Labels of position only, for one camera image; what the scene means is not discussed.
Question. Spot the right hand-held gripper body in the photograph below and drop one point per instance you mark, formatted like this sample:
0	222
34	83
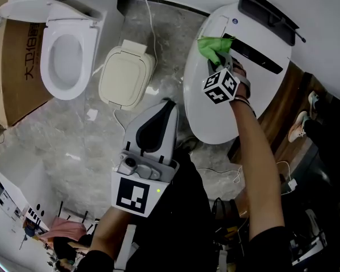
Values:
219	86

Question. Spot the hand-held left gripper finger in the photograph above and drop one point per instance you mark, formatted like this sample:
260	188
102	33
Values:
171	135
131	135

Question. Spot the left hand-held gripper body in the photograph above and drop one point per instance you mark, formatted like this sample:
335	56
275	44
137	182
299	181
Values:
130	197

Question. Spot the green cloth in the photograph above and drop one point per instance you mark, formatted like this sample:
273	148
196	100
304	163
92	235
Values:
211	47

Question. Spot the person's right forearm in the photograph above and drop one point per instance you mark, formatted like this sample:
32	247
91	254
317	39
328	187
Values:
255	166

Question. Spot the person's left forearm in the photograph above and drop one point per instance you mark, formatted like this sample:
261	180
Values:
110	228

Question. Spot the white smart toilet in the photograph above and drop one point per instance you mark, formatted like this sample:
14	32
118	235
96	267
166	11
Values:
258	37

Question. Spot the white open toilet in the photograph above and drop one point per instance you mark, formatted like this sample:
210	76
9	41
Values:
73	10

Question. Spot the person's right hand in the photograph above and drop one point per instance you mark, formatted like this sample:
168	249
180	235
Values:
241	70

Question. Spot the person's right shoe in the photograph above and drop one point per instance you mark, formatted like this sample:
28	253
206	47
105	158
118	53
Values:
190	144

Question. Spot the person's shoe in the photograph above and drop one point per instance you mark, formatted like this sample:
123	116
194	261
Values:
190	144
314	101
297	127

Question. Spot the white paper scrap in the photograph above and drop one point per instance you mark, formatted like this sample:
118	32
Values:
92	114
73	156

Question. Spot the beige trash bin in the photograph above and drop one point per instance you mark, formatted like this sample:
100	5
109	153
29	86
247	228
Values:
124	78

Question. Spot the person's black clothed body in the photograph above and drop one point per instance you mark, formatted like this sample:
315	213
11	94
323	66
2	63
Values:
187	208

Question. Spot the wooden platform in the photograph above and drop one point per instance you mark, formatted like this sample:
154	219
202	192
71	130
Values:
286	109

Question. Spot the white cabinet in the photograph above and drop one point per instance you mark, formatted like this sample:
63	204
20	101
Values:
28	180

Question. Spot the white power adapter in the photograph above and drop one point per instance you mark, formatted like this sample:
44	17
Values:
292	183

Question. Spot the large cardboard box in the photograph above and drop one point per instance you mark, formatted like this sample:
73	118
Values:
14	101

